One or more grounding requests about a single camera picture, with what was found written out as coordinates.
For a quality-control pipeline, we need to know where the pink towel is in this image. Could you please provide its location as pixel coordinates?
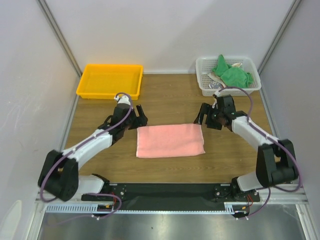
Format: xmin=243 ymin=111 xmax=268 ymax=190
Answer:
xmin=136 ymin=123 xmax=205 ymax=159

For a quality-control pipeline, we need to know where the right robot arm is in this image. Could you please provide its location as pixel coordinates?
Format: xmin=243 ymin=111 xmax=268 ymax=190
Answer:
xmin=194 ymin=95 xmax=300 ymax=201

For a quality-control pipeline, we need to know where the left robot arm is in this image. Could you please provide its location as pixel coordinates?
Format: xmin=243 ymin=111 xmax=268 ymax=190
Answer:
xmin=37 ymin=103 xmax=148 ymax=203

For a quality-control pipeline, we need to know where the white patterned towel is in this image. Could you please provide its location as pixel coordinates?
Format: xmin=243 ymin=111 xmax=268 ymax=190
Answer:
xmin=207 ymin=62 xmax=243 ymax=89

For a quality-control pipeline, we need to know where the white plastic basket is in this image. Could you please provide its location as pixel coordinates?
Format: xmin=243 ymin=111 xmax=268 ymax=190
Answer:
xmin=195 ymin=54 xmax=262 ymax=97

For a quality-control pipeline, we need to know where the green towel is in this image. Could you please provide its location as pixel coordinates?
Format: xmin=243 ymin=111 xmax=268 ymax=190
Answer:
xmin=212 ymin=54 xmax=254 ymax=89

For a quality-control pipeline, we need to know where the yellow plastic tray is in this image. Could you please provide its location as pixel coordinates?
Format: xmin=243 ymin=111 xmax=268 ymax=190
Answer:
xmin=76 ymin=64 xmax=144 ymax=100

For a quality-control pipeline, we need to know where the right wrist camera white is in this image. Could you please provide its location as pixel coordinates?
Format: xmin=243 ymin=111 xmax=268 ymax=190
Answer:
xmin=213 ymin=89 xmax=223 ymax=99

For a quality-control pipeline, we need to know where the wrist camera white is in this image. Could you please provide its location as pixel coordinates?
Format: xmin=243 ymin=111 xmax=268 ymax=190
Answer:
xmin=114 ymin=94 xmax=132 ymax=106
xmin=213 ymin=89 xmax=223 ymax=99

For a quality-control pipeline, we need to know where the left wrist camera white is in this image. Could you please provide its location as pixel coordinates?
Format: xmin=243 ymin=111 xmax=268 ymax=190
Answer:
xmin=114 ymin=94 xmax=132 ymax=106

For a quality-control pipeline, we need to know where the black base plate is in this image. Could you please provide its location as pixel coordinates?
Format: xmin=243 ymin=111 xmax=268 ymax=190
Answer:
xmin=82 ymin=182 xmax=261 ymax=211

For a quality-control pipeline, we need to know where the white cable duct right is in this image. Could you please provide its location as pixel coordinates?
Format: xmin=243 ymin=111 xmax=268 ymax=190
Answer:
xmin=224 ymin=202 xmax=250 ymax=215

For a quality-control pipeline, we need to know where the white cable duct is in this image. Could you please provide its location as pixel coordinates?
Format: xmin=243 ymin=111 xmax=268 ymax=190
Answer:
xmin=224 ymin=202 xmax=250 ymax=215
xmin=46 ymin=203 xmax=115 ymax=214

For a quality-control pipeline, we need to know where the aluminium frame rail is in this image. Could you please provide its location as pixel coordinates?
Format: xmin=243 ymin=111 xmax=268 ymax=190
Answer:
xmin=43 ymin=183 xmax=308 ymax=204

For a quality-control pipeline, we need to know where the white cable duct left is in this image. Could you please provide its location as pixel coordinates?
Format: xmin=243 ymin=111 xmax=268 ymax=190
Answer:
xmin=46 ymin=203 xmax=115 ymax=214

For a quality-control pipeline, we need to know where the right corner aluminium post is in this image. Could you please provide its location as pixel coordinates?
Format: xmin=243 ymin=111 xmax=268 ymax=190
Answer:
xmin=257 ymin=0 xmax=303 ymax=75

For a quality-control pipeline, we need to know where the corner aluminium post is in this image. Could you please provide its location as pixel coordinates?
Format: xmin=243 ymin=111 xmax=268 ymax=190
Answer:
xmin=36 ymin=0 xmax=83 ymax=78
xmin=257 ymin=0 xmax=303 ymax=75

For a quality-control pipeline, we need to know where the left corner aluminium post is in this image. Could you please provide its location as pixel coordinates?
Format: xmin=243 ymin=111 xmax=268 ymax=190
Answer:
xmin=36 ymin=0 xmax=83 ymax=78

